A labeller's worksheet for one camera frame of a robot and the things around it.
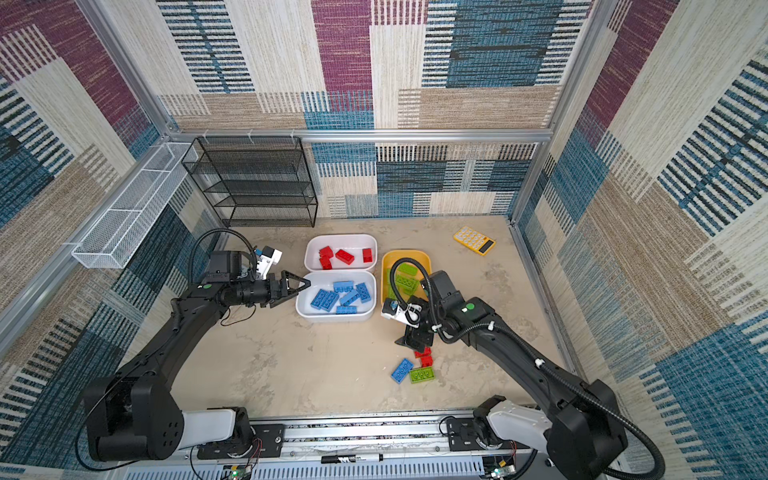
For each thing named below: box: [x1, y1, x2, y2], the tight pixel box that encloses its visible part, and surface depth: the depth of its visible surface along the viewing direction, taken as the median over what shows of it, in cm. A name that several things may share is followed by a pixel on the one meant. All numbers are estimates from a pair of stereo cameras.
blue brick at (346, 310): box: [336, 306, 357, 315], surface depth 96 cm
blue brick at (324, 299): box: [310, 288, 336, 312], surface depth 98 cm
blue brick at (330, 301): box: [321, 291, 340, 312], surface depth 98 cm
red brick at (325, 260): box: [319, 252, 334, 270], surface depth 107 cm
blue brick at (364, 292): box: [355, 282, 371, 303], surface depth 99 cm
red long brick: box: [335, 249, 355, 266], surface depth 110 cm
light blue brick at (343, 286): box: [333, 280, 354, 293], surface depth 101 cm
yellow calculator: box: [453, 226, 496, 257], surface depth 114 cm
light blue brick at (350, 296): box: [341, 289, 360, 306], surface depth 98 cm
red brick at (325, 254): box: [319, 245, 334, 265], surface depth 111 cm
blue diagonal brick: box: [390, 358, 414, 385], surface depth 86 cm
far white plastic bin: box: [304, 234, 378, 271], surface depth 110 cm
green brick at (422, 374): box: [410, 366, 435, 384], surface depth 84 cm
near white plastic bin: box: [295, 270, 377, 323], surface depth 98 cm
